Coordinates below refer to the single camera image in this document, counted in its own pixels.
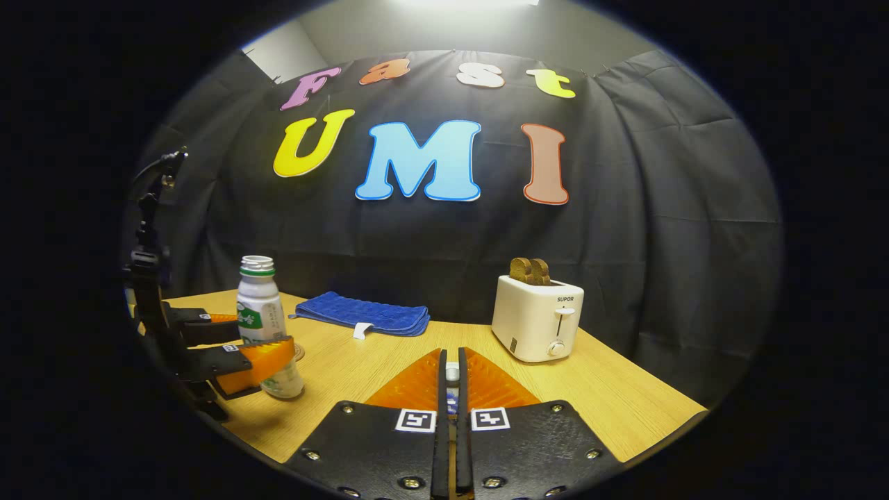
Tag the white toaster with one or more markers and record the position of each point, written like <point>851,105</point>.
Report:
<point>535,319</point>

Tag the white green-label water bottle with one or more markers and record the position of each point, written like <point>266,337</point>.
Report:
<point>260,305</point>

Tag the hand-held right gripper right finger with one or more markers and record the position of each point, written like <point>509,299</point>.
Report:
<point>462,451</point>

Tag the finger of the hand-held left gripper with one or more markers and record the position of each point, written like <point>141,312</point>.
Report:
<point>219,361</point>
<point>208,332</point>

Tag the round woven coaster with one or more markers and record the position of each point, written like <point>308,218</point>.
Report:
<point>300,352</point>

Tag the ceiling light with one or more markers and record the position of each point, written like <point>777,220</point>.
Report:
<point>465,3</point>

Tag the black backdrop cloth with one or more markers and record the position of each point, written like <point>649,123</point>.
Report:
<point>625,208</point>

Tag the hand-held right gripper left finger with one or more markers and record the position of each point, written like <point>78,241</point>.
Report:
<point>442,451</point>

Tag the folded blue cloth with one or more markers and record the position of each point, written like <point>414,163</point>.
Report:
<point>375,312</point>

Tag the brown bread slice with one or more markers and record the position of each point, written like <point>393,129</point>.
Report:
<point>542,273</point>
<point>521,271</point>

